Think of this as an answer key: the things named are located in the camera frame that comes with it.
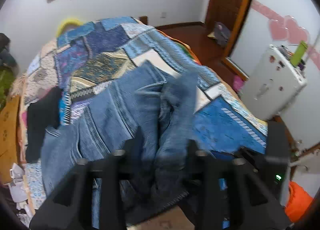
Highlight pink heart wall sticker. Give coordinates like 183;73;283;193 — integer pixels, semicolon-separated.
251;0;320;59

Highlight blue denim pants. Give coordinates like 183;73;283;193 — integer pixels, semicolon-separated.
41;60;200;220

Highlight pile of dark clothes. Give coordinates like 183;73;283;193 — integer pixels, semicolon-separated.
0;33;18;69

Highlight wooden lap desk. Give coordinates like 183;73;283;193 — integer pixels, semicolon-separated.
0;95;21;184

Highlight wooden wardrobe and door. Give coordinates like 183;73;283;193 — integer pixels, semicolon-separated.
204;0;259;81

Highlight green fabric storage bag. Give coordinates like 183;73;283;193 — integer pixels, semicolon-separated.
0;67;16;111

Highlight black garment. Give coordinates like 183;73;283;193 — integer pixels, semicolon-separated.
26;87;63;163

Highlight white cabinet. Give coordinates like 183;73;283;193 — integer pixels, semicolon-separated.
239;44;308;121

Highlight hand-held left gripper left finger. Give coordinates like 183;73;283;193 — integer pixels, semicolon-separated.
29;125;145;230

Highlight green bottle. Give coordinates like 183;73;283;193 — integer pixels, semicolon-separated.
291;41;309;67

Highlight pile of white clutter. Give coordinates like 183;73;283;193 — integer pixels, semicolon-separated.
9;162;32;220

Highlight blue patchwork blanket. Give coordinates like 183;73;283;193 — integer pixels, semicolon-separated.
11;16;269;229

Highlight orange cloth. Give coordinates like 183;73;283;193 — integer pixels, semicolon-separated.
284;181;314;223

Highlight pink item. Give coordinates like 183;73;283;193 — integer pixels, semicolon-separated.
232;75;244;91

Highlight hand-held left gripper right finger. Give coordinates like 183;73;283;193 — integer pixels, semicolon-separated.
186;139;291;230

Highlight grey bag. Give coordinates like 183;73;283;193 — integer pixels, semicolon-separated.
207;21;231;48

